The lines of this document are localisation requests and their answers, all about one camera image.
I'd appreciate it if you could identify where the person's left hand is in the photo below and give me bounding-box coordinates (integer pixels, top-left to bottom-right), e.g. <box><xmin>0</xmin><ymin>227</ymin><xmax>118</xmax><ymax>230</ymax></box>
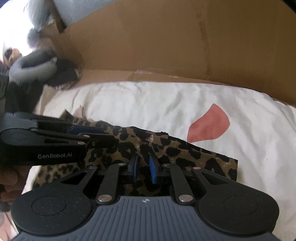
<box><xmin>1</xmin><ymin>166</ymin><xmax>31</xmax><ymax>204</ymax></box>

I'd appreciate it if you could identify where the grey plush toy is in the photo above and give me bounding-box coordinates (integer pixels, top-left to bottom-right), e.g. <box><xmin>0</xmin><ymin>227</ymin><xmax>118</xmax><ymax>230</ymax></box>
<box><xmin>1</xmin><ymin>48</ymin><xmax>58</xmax><ymax>86</ymax></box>

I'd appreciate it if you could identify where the brown cardboard sheet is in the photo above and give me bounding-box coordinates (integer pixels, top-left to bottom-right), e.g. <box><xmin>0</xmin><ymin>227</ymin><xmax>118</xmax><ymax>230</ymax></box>
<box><xmin>42</xmin><ymin>1</ymin><xmax>295</xmax><ymax>104</ymax></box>

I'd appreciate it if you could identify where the black garment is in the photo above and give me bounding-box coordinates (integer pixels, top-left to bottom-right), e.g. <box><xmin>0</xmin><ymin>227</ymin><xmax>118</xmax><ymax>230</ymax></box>
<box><xmin>4</xmin><ymin>59</ymin><xmax>79</xmax><ymax>113</ymax></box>

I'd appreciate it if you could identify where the white patterned bed sheet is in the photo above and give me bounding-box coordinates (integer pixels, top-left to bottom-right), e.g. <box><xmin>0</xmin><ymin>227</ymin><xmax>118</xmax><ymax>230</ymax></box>
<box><xmin>33</xmin><ymin>82</ymin><xmax>295</xmax><ymax>240</ymax></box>

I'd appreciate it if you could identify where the leopard print garment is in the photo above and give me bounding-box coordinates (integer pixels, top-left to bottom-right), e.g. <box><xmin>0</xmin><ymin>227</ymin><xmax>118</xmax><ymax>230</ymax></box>
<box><xmin>32</xmin><ymin>110</ymin><xmax>238</xmax><ymax>196</ymax></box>

